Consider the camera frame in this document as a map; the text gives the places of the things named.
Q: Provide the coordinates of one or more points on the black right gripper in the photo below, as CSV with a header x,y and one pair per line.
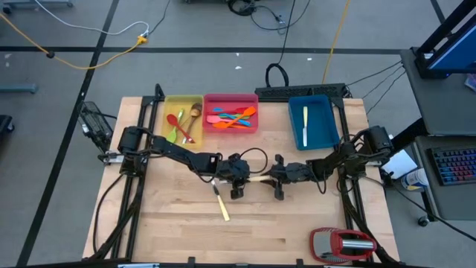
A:
x,y
294,173

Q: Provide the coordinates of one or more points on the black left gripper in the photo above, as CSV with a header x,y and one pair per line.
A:
x,y
234,169

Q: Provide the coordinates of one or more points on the pink silicone spatula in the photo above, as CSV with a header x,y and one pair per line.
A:
x,y
213,120

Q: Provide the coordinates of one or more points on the red silicone spatula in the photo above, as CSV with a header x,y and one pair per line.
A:
x,y
230,111

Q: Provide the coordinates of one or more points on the blue silicone spatula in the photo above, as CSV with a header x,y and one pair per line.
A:
x,y
218,110

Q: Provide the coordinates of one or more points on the green plastic spoon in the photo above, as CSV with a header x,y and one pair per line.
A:
x,y
171,137

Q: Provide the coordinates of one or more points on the red plastic spoon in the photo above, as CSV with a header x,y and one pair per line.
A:
x,y
172,120

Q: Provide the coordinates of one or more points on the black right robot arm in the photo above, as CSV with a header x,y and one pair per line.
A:
x,y
334,164

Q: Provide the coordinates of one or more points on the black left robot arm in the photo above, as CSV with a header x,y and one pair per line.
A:
x,y
178,152

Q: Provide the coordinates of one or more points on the yellow translucent plastic bin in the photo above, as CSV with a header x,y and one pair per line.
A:
x,y
196,130

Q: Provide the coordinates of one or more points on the pink translucent plastic bin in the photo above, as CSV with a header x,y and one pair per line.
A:
x,y
230,99

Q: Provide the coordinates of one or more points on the blue plastic bin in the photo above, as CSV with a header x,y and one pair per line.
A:
x,y
320,123

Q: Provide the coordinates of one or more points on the black perforated bar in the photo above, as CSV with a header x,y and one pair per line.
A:
x,y
297,89

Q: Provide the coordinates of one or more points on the red and steel box grater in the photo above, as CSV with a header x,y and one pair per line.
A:
x,y
349,245

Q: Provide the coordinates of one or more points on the white paper sheet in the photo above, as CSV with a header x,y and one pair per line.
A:
x,y
403,164

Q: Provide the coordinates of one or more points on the white labelled bottle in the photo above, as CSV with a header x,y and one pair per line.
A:
x,y
414,179

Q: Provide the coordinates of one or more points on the black desk leg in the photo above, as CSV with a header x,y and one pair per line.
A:
x,y
409,134

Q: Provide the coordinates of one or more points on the black mesh box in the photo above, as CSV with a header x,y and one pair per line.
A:
x,y
94,126

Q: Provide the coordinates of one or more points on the black desk caster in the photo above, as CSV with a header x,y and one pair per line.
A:
x,y
424,221

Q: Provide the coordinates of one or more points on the small grey desk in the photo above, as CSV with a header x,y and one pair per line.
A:
x,y
446,201

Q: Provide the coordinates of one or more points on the backlit rainbow keyboard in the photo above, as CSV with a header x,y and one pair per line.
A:
x,y
455,165

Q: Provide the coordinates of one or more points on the large grey desk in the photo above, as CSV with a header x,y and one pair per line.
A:
x,y
446,104

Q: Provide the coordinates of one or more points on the blue screen monitor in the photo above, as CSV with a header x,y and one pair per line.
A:
x,y
457,52

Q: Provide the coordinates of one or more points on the grey furniture leg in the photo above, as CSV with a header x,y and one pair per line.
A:
x,y
18,88

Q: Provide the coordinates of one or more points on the black chair caster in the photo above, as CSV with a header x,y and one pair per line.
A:
x,y
4,124

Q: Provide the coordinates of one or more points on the grey furniture base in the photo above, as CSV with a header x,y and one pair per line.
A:
x,y
37,3

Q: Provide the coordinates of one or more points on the black metal rig frame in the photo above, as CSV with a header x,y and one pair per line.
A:
x,y
148,99

